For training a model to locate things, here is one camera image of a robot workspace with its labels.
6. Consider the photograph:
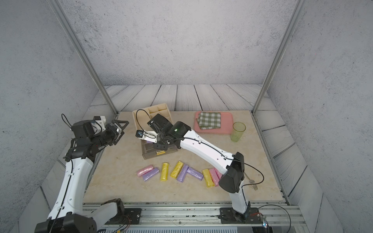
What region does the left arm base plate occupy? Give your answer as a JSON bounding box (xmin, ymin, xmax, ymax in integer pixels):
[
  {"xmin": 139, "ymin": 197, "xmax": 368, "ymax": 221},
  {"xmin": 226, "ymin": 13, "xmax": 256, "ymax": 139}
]
[{"xmin": 106, "ymin": 208, "xmax": 142, "ymax": 226}]

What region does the left pink bag roll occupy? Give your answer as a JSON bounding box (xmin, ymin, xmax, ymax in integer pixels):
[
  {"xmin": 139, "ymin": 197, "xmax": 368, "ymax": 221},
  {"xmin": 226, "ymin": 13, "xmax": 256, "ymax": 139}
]
[{"xmin": 137, "ymin": 165, "xmax": 154, "ymax": 177}]

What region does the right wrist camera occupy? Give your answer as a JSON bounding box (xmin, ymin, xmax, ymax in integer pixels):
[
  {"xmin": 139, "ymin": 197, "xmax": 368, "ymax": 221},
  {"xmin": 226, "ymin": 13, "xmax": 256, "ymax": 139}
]
[{"xmin": 135, "ymin": 130, "xmax": 157, "ymax": 143}]

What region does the green checkered cloth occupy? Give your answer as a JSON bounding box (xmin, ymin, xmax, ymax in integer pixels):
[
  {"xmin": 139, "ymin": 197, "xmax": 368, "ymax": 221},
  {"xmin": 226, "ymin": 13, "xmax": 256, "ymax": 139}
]
[{"xmin": 197, "ymin": 112, "xmax": 221, "ymax": 130}]

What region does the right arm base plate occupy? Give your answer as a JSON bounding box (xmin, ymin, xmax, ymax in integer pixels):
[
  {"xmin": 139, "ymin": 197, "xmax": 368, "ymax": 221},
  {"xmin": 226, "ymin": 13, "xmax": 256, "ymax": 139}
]
[{"xmin": 218, "ymin": 207, "xmax": 263, "ymax": 224}]

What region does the yellow bag roll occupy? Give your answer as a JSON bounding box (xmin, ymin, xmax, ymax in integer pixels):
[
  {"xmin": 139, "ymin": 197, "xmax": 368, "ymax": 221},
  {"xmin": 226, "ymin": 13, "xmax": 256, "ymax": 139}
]
[
  {"xmin": 202, "ymin": 169, "xmax": 215, "ymax": 188},
  {"xmin": 160, "ymin": 163, "xmax": 169, "ymax": 182},
  {"xmin": 170, "ymin": 161, "xmax": 184, "ymax": 179}
]

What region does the left yellow bag roll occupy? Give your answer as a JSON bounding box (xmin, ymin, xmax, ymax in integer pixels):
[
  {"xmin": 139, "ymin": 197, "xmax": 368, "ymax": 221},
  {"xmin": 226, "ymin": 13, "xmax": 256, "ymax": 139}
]
[{"xmin": 160, "ymin": 163, "xmax": 169, "ymax": 182}]

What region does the beige drawer organizer cabinet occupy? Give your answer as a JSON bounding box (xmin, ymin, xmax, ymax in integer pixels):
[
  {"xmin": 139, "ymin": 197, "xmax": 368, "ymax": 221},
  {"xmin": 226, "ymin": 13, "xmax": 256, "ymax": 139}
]
[{"xmin": 132, "ymin": 103, "xmax": 173, "ymax": 135}]

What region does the right aluminium frame post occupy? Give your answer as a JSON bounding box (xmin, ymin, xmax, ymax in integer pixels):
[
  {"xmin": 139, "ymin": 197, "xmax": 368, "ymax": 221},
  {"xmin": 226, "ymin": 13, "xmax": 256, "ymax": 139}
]
[{"xmin": 252, "ymin": 0, "xmax": 307, "ymax": 115}]

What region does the aluminium frame post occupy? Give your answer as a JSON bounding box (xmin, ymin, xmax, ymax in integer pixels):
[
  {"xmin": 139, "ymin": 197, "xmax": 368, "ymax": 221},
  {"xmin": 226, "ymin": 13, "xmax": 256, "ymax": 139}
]
[
  {"xmin": 47, "ymin": 0, "xmax": 119, "ymax": 116},
  {"xmin": 252, "ymin": 0, "xmax": 307, "ymax": 115}
]

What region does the pink bag roll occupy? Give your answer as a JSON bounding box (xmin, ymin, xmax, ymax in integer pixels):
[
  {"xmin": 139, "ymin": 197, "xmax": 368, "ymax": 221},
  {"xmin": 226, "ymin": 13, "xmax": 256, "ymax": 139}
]
[
  {"xmin": 214, "ymin": 168, "xmax": 222, "ymax": 180},
  {"xmin": 209, "ymin": 168, "xmax": 220, "ymax": 186},
  {"xmin": 137, "ymin": 165, "xmax": 154, "ymax": 177}
]

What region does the grey translucent drawer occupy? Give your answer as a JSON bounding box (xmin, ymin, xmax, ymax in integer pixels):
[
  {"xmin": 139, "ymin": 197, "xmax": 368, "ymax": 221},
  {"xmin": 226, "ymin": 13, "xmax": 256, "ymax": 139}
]
[{"xmin": 141, "ymin": 140, "xmax": 178, "ymax": 160}]

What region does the green translucent cup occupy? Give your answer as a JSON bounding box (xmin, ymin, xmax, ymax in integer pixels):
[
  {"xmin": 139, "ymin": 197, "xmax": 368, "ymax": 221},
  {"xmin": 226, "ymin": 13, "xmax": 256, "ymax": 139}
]
[{"xmin": 230, "ymin": 122, "xmax": 246, "ymax": 142}]

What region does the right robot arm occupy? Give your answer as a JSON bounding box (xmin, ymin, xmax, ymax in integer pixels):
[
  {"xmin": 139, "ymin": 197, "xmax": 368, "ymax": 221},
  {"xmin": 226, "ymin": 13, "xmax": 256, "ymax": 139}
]
[{"xmin": 136, "ymin": 114, "xmax": 254, "ymax": 223}]

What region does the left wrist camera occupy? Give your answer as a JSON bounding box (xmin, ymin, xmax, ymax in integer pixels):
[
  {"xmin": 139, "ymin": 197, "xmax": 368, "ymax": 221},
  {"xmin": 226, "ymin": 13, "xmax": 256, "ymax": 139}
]
[{"xmin": 92, "ymin": 116, "xmax": 106, "ymax": 130}]

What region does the pink bag roll inner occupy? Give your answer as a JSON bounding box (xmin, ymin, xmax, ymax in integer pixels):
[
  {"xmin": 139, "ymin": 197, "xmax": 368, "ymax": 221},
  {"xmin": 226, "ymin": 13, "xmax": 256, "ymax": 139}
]
[{"xmin": 209, "ymin": 168, "xmax": 220, "ymax": 186}]

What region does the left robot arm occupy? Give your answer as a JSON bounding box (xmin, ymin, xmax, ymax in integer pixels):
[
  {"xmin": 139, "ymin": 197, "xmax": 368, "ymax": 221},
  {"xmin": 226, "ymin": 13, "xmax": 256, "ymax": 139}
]
[{"xmin": 35, "ymin": 116, "xmax": 129, "ymax": 233}]

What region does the angled purple bag roll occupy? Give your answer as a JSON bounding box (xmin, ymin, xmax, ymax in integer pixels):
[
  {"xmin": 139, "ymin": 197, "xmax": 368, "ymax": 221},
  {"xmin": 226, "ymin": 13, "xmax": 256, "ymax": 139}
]
[{"xmin": 187, "ymin": 167, "xmax": 204, "ymax": 181}]

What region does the left aluminium frame post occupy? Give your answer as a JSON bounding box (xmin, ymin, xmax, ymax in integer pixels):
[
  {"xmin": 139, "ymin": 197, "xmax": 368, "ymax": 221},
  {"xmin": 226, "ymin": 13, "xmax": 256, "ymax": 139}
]
[{"xmin": 47, "ymin": 0, "xmax": 119, "ymax": 116}]

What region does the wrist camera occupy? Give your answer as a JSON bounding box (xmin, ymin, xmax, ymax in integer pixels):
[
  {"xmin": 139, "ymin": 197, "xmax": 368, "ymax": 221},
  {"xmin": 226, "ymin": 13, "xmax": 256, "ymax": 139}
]
[
  {"xmin": 135, "ymin": 130, "xmax": 157, "ymax": 143},
  {"xmin": 92, "ymin": 116, "xmax": 106, "ymax": 130}
]

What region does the middle yellow bag roll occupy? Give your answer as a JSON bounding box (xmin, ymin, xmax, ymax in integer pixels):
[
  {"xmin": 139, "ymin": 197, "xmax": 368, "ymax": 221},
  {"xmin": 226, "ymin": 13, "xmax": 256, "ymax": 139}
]
[{"xmin": 170, "ymin": 161, "xmax": 184, "ymax": 179}]

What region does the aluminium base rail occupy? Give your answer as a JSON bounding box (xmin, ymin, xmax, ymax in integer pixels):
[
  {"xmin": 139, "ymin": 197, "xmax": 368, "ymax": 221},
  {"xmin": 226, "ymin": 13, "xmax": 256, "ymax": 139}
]
[{"xmin": 81, "ymin": 202, "xmax": 309, "ymax": 233}]

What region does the pink bag roll outer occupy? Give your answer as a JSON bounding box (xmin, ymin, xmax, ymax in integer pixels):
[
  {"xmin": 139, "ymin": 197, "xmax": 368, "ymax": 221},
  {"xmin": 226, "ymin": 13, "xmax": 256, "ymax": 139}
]
[{"xmin": 214, "ymin": 168, "xmax": 222, "ymax": 180}]

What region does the pink plastic tray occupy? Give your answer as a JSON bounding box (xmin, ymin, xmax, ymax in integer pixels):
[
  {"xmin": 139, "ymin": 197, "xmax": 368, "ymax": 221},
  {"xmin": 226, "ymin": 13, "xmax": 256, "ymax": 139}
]
[{"xmin": 193, "ymin": 111, "xmax": 234, "ymax": 135}]

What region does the metal fork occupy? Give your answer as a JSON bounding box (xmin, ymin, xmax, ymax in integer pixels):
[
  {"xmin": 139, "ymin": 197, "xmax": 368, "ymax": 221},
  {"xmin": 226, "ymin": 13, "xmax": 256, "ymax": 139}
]
[{"xmin": 244, "ymin": 173, "xmax": 258, "ymax": 191}]

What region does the right yellow bag roll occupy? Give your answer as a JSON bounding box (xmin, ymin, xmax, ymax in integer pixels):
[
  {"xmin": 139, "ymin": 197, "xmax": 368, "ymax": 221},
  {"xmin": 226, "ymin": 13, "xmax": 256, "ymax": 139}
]
[{"xmin": 202, "ymin": 169, "xmax": 215, "ymax": 188}]

